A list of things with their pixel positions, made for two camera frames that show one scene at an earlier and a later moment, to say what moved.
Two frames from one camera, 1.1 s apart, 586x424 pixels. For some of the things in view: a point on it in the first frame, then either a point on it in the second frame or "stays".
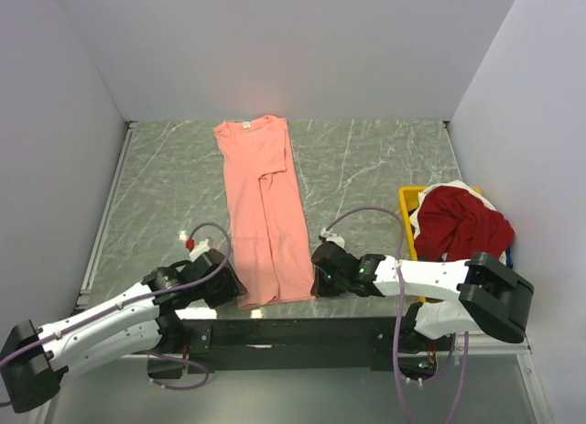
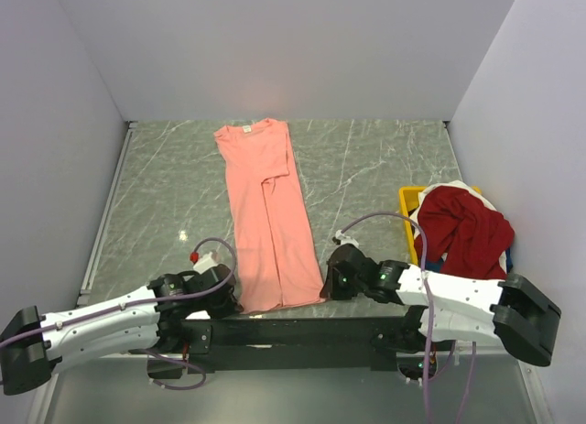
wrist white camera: x=332 y=237 → x=345 y=239
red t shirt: x=457 y=222 stays
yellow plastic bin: x=408 y=199 stays
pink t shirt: x=267 y=224 stays
